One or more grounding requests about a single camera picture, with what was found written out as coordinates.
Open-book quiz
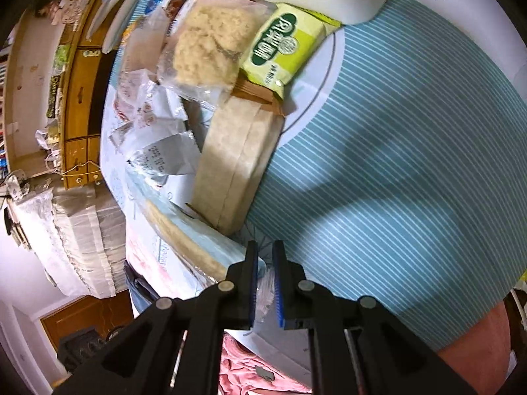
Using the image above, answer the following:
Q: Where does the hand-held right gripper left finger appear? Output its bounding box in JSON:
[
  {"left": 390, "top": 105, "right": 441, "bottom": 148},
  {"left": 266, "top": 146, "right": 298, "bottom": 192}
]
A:
[{"left": 51, "top": 240, "right": 260, "bottom": 395}]

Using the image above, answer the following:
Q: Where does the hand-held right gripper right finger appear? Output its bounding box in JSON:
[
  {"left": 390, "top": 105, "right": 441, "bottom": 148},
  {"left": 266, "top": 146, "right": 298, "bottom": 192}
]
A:
[{"left": 272, "top": 239, "right": 480, "bottom": 395}]

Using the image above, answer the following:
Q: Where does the clear plastic wrapper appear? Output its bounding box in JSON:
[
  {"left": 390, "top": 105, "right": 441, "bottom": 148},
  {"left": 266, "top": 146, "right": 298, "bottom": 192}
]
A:
[{"left": 256, "top": 267, "right": 277, "bottom": 324}]

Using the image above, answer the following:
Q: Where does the light blue snack packet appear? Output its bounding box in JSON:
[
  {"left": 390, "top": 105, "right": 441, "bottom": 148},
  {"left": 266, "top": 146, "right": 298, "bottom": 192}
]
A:
[{"left": 142, "top": 197, "right": 258, "bottom": 293}]

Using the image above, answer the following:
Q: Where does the pink blanket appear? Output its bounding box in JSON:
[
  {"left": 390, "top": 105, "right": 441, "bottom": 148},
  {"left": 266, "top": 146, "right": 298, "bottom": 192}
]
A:
[{"left": 218, "top": 333, "right": 314, "bottom": 395}]

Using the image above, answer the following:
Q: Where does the pink white packet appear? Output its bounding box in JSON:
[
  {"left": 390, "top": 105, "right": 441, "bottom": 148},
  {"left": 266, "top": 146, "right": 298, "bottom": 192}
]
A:
[{"left": 125, "top": 230, "right": 215, "bottom": 301}]

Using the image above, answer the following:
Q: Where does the brown paper bag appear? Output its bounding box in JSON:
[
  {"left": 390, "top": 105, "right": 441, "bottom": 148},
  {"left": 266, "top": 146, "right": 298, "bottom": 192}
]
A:
[{"left": 185, "top": 80, "right": 287, "bottom": 235}]

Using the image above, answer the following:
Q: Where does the white paper receipt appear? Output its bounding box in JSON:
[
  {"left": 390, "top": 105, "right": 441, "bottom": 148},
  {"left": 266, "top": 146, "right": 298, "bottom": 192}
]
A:
[{"left": 109, "top": 91, "right": 202, "bottom": 188}]

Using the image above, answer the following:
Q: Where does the teal striped placemat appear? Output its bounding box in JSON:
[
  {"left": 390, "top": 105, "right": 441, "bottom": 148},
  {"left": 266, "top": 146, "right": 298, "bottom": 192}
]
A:
[{"left": 243, "top": 0, "right": 527, "bottom": 352}]

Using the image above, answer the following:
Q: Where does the black box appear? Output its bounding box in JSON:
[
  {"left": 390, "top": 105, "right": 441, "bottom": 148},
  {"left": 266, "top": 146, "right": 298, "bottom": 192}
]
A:
[{"left": 55, "top": 325, "right": 124, "bottom": 373}]

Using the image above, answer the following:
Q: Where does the stack of white cloth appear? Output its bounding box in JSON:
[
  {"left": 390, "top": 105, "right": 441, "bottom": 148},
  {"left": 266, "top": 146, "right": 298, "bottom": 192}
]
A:
[{"left": 8, "top": 187, "right": 128, "bottom": 299}]

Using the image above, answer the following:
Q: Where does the dark pink cushion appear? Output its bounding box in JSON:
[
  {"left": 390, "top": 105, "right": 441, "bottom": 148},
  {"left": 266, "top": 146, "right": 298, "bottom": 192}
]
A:
[{"left": 438, "top": 300, "right": 513, "bottom": 395}]

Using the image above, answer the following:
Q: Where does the clear packet with red print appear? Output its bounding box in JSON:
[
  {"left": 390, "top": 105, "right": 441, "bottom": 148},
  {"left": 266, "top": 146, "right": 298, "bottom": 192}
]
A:
[{"left": 113, "top": 4, "right": 194, "bottom": 132}]

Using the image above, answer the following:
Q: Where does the green snack packet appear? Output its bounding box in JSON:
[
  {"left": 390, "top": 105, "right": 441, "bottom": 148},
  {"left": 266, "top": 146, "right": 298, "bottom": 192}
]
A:
[{"left": 239, "top": 2, "right": 344, "bottom": 101}]

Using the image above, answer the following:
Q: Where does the clear bag of beige cakes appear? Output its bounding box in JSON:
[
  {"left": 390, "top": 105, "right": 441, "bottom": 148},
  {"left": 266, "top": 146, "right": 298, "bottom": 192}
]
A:
[{"left": 158, "top": 0, "right": 278, "bottom": 112}]

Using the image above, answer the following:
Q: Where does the wooden cabinet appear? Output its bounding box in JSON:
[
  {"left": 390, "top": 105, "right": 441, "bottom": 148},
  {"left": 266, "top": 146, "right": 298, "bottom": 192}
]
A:
[{"left": 4, "top": 0, "right": 124, "bottom": 190}]

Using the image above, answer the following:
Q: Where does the white cable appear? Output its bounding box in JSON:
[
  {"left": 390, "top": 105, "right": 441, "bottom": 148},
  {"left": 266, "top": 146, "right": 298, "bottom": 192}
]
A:
[{"left": 511, "top": 288, "right": 527, "bottom": 326}]

